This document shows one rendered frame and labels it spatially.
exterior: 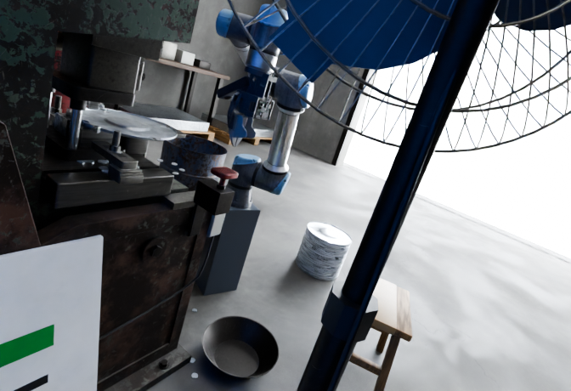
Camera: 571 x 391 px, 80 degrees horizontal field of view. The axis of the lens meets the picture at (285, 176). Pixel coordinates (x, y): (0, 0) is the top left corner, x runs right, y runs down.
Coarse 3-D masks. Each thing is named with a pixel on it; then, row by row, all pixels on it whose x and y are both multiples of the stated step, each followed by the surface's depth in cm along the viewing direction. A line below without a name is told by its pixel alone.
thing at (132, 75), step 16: (64, 48) 88; (80, 48) 84; (96, 48) 82; (64, 64) 89; (80, 64) 84; (96, 64) 83; (112, 64) 86; (128, 64) 89; (80, 80) 85; (96, 80) 84; (112, 80) 88; (128, 80) 91
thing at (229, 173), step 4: (212, 168) 95; (216, 168) 96; (220, 168) 97; (224, 168) 98; (228, 168) 99; (212, 172) 95; (216, 172) 94; (220, 172) 94; (224, 172) 95; (228, 172) 96; (232, 172) 97; (236, 172) 99; (220, 176) 94; (224, 176) 94; (228, 176) 94; (232, 176) 96; (236, 176) 97; (220, 180) 97; (224, 180) 97; (220, 184) 97
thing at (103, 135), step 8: (56, 112) 94; (56, 120) 94; (64, 120) 92; (56, 128) 94; (64, 128) 92; (80, 128) 87; (88, 128) 89; (80, 136) 87; (88, 136) 88; (96, 136) 90; (104, 136) 92; (112, 136) 94; (80, 144) 88; (88, 144) 89
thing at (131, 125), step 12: (84, 120) 94; (96, 120) 98; (108, 120) 99; (120, 120) 103; (132, 120) 108; (144, 120) 115; (108, 132) 90; (132, 132) 97; (144, 132) 101; (156, 132) 105; (168, 132) 110
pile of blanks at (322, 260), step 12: (312, 240) 204; (300, 252) 215; (312, 252) 205; (324, 252) 203; (336, 252) 202; (300, 264) 211; (312, 264) 205; (324, 264) 203; (336, 264) 206; (312, 276) 206; (324, 276) 206; (336, 276) 213
